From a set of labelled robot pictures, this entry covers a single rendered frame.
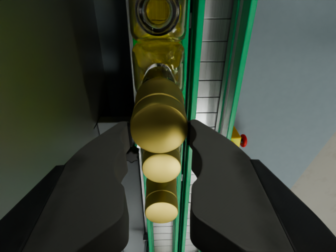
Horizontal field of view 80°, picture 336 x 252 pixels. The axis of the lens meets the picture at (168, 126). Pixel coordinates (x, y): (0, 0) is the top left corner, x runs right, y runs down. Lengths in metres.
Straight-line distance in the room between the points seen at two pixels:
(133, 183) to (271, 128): 0.46
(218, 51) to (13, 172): 0.37
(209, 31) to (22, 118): 0.33
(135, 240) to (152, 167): 0.66
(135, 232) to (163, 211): 0.56
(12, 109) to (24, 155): 0.04
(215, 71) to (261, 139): 0.36
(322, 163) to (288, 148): 1.41
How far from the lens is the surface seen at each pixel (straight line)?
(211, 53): 0.43
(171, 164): 0.17
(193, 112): 0.37
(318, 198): 2.55
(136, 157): 0.37
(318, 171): 2.25
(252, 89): 0.63
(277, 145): 0.77
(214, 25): 0.42
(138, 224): 0.74
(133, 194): 0.63
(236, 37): 0.40
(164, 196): 0.21
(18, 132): 0.21
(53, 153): 0.26
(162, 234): 0.78
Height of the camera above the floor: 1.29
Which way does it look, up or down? 60 degrees down
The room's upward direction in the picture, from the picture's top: 176 degrees clockwise
